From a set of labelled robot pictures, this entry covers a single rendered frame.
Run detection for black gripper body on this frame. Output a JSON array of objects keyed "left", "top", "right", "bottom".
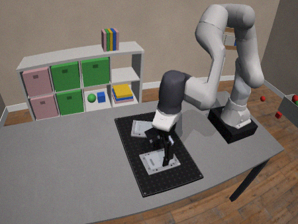
[{"left": 158, "top": 123, "right": 176, "bottom": 140}]

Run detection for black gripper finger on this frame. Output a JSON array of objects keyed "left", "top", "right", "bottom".
[
  {"left": 153, "top": 136, "right": 161, "bottom": 150},
  {"left": 162, "top": 134, "right": 175, "bottom": 167}
]

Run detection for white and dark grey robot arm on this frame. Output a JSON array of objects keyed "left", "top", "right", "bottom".
[{"left": 144, "top": 3, "right": 264, "bottom": 143}]

